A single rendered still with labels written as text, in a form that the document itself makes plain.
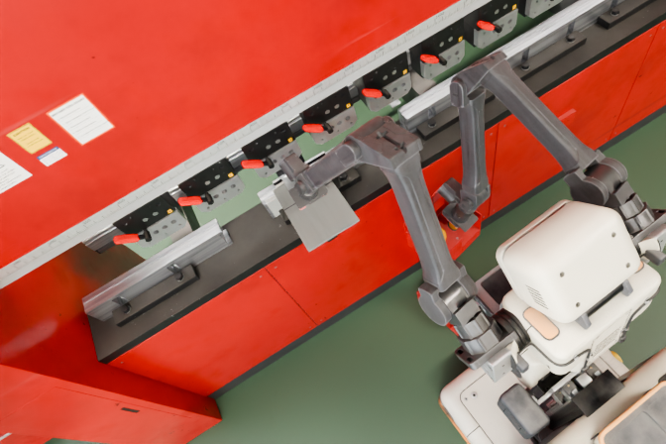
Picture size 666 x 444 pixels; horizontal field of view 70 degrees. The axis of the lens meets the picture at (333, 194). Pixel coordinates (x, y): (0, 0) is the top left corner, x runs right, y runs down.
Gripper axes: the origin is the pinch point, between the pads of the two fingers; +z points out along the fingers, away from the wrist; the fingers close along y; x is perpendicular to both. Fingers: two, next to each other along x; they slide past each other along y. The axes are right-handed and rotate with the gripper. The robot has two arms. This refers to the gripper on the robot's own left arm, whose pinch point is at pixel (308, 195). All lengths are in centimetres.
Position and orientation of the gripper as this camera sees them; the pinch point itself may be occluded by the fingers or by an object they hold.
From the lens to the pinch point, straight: 149.1
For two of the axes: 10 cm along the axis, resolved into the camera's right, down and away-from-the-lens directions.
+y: -8.5, 5.2, -1.0
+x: 5.3, 8.4, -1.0
